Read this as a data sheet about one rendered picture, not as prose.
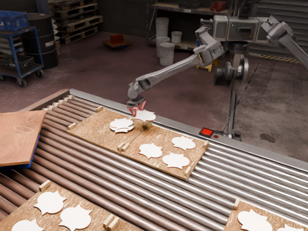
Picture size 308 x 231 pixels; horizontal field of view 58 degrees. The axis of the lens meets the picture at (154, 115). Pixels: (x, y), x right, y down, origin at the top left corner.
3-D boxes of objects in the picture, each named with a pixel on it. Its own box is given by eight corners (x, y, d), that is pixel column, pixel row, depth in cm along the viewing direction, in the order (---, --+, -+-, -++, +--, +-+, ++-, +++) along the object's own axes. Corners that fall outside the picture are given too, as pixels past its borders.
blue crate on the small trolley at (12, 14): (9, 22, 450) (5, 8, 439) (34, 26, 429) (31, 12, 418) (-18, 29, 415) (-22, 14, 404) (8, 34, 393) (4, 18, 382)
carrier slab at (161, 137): (151, 125, 185) (151, 123, 184) (209, 145, 168) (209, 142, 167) (120, 155, 159) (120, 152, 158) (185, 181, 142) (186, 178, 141)
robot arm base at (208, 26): (211, 38, 197) (212, 21, 191) (211, 41, 190) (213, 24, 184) (198, 38, 198) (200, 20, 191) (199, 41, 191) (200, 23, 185)
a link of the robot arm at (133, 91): (151, 86, 166) (144, 74, 163) (151, 94, 156) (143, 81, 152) (133, 95, 169) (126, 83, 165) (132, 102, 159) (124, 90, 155)
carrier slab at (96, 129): (102, 109, 202) (102, 107, 202) (150, 126, 185) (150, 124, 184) (67, 133, 177) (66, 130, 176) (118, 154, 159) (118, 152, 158)
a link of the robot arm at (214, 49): (228, 55, 149) (222, 38, 145) (205, 67, 151) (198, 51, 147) (210, 39, 189) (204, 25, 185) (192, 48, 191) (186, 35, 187)
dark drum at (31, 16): (43, 57, 560) (34, 11, 514) (66, 62, 537) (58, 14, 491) (19, 66, 515) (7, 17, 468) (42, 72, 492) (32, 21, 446)
